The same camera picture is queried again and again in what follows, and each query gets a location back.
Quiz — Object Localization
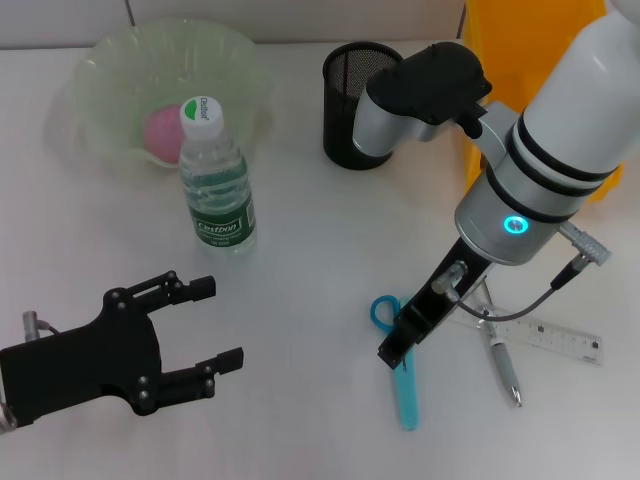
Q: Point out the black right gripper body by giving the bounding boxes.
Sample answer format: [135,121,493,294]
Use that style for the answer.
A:
[406,238,496,327]

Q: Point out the gripper cable with plug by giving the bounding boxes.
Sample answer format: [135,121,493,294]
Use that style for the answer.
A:
[22,309,61,341]
[432,222,615,321]

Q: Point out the clear grey ballpoint pen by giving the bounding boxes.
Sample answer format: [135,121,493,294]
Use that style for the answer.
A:
[479,279,523,407]

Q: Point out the blue and teal scissors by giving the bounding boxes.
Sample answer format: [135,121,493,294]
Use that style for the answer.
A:
[369,294,420,432]

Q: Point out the left gripper cable with plug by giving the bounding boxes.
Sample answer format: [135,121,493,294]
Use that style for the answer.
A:
[22,309,61,341]

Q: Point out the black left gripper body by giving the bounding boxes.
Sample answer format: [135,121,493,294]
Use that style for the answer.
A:
[0,287,165,429]

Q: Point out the green glass fruit bowl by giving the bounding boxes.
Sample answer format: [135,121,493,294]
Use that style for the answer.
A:
[64,17,275,174]

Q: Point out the clear plastic ruler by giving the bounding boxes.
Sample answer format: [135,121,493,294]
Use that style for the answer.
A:
[452,309,605,367]

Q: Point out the yellow plastic bin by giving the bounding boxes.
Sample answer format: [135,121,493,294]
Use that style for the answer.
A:
[462,0,626,204]

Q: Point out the right gripper cable with plug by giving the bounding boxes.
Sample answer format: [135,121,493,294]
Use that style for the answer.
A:
[432,222,615,321]

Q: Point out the pink peach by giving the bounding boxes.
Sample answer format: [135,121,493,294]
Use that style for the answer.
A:
[143,107,184,164]

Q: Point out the clear green-label water bottle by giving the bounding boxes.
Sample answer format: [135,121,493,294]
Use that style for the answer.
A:
[178,96,260,259]

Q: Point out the black mesh pen holder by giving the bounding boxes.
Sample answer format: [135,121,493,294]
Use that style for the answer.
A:
[322,42,406,171]

